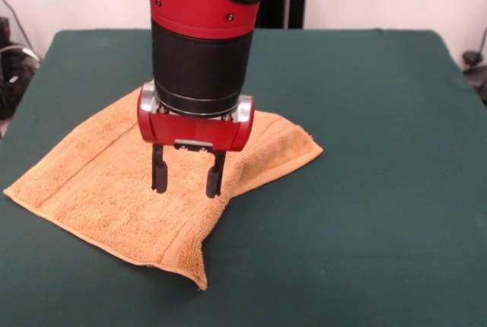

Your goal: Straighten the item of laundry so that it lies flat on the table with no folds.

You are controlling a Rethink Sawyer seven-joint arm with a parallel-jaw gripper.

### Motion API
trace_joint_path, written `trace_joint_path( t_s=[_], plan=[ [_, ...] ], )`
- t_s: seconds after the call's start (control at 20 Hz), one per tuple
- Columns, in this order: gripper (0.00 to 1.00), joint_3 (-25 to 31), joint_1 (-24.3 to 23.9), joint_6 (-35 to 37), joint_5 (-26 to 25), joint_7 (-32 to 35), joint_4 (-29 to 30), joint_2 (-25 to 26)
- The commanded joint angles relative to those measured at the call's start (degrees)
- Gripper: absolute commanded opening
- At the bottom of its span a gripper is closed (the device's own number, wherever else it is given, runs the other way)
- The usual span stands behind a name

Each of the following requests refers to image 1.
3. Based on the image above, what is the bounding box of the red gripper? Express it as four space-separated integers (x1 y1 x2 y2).
136 81 256 199

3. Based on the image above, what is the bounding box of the tan terry towel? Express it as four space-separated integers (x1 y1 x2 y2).
2 80 325 291

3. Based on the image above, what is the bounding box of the dark green table cloth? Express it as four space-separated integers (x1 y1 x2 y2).
0 28 487 327

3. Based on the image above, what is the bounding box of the grey tripod base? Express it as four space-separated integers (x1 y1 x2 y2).
461 26 487 106

